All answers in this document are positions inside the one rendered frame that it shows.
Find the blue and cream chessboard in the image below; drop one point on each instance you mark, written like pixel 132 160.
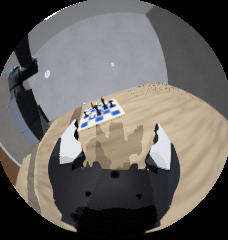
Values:
pixel 107 115

